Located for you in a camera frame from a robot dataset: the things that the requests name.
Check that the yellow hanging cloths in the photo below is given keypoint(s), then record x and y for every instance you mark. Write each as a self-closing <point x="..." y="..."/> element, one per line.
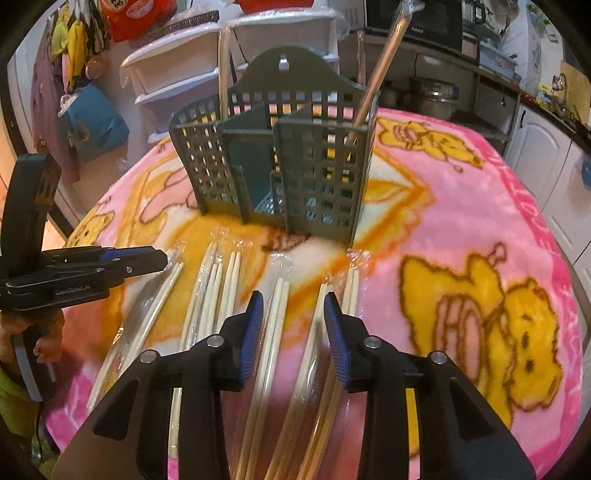
<point x="76" y="46"/>

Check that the red plastic basin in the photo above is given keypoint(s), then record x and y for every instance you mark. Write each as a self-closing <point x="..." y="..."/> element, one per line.
<point x="256" y="5"/>

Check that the red tote bag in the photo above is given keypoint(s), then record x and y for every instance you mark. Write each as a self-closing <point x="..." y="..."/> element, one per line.
<point x="138" y="18"/>

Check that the metal faucet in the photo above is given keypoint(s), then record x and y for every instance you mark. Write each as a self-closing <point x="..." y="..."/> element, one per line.
<point x="559" y="87"/>

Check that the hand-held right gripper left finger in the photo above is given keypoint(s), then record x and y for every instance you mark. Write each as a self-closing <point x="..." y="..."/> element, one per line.
<point x="251" y="332"/>

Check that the wrapped brown chopsticks pair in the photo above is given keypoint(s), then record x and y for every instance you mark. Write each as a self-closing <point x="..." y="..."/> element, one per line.
<point x="383" y="64"/>

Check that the light blue appliance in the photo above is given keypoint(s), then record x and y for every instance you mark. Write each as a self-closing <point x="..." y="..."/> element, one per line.
<point x="496" y="60"/>

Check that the large steel pot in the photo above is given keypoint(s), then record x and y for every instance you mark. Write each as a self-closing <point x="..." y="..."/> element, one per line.
<point x="431" y="99"/>

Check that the metal shelf rack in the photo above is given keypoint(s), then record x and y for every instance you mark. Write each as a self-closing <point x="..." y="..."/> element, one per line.
<point x="455" y="64"/>

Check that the wooden cutting board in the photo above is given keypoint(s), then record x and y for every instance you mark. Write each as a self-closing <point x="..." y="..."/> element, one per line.
<point x="577" y="81"/>

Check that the white kitchen cabinets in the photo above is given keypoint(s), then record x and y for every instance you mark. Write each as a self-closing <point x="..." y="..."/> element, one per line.
<point x="540" y="152"/>

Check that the grey plastic utensil holder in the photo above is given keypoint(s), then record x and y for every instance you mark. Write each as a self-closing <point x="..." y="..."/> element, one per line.
<point x="300" y="152"/>

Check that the pink printed bear blanket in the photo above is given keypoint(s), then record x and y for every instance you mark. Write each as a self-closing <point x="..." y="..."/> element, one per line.
<point x="461" y="207"/>

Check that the black microwave oven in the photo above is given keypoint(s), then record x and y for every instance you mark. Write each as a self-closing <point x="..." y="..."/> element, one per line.
<point x="415" y="23"/>

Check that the person's left hand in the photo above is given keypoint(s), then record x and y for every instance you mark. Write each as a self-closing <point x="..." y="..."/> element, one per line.
<point x="51" y="334"/>

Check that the wicker basket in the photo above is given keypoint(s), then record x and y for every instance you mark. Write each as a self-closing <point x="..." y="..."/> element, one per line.
<point x="189" y="22"/>

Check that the blue bag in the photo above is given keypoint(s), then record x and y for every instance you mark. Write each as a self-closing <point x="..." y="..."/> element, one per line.
<point x="94" y="120"/>

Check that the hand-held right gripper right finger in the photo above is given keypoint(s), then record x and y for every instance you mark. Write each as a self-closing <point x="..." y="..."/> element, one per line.
<point x="334" y="339"/>

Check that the white plastic drawer unit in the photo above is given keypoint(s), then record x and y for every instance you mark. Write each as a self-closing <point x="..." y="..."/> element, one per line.
<point x="286" y="32"/>
<point x="175" y="60"/>

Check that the mauve hanging cloth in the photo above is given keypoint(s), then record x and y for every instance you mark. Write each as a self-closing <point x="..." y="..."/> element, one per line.
<point x="48" y="115"/>

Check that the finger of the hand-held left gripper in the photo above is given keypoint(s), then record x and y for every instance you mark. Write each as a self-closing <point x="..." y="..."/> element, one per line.
<point x="143" y="261"/>
<point x="74" y="255"/>

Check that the blue hanging towel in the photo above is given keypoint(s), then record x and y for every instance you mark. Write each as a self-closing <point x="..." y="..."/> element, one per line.
<point x="584" y="173"/>

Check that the black blender jug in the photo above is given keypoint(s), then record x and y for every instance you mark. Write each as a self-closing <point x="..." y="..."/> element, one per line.
<point x="473" y="11"/>

